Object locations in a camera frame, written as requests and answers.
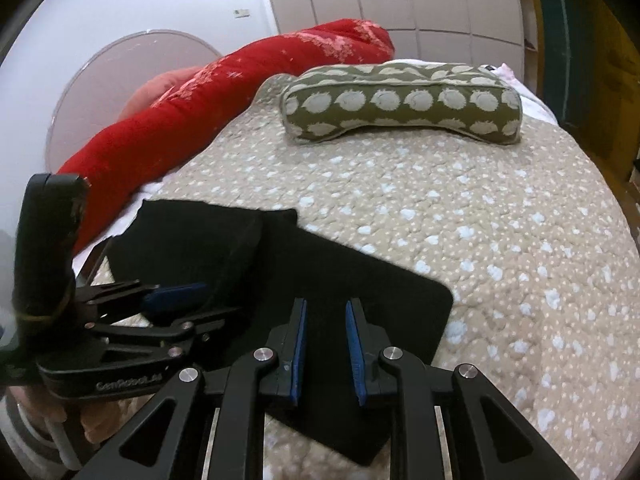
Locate left hand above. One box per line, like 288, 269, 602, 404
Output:
8, 385, 151, 444

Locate black pants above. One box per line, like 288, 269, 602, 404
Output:
106, 199, 456, 467

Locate olive patterned pillow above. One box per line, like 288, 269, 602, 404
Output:
280, 60, 523, 145

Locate pink pillow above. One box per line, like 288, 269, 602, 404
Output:
117, 66, 201, 122

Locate dark green curtain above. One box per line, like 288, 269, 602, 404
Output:
540, 0, 594, 133

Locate red blanket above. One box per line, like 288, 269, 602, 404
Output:
60, 18, 395, 252

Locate beige dotted quilt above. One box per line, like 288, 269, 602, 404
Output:
92, 66, 640, 480

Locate white wardrobe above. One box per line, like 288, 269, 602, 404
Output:
270, 0, 525, 77

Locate round pink headboard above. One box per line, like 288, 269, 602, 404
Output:
44, 29, 220, 172

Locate white bed sheet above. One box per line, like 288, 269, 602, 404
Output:
494, 64, 559, 126

